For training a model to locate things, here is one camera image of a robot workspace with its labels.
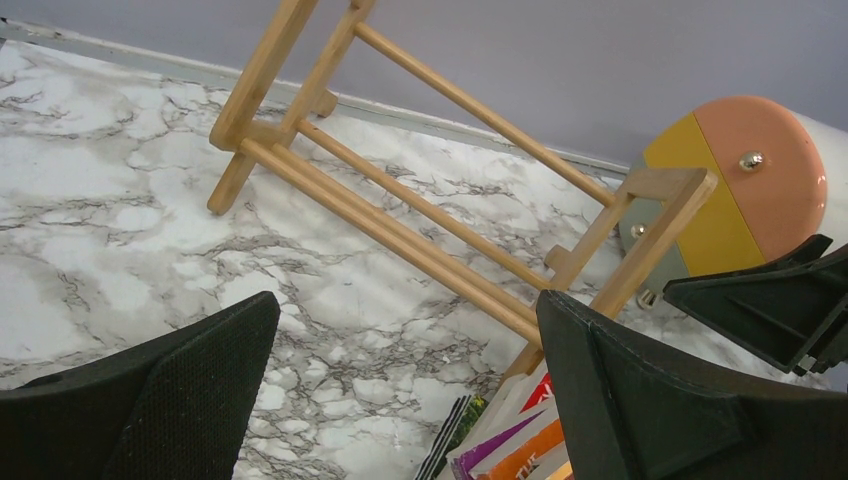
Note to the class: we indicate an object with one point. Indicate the white cylindrical drum box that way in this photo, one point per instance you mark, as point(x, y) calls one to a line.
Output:
point(782, 177)

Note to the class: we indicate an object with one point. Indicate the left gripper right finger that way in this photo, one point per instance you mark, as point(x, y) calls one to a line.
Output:
point(632, 407)

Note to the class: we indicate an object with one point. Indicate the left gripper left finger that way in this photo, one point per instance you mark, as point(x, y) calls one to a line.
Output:
point(174, 407)

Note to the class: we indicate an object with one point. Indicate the black bottom book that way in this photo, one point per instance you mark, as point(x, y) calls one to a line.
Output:
point(464, 414)

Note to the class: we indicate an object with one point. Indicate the orange 78-storey treehouse book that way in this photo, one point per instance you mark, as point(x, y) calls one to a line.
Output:
point(514, 458)

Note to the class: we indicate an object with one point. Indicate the red 13-storey treehouse book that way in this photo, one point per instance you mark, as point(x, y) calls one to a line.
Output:
point(542, 391)

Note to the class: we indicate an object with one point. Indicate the purple 117-storey treehouse book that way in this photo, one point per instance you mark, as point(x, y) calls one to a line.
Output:
point(492, 447)

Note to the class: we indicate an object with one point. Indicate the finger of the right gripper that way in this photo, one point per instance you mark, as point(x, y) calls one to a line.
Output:
point(790, 312)

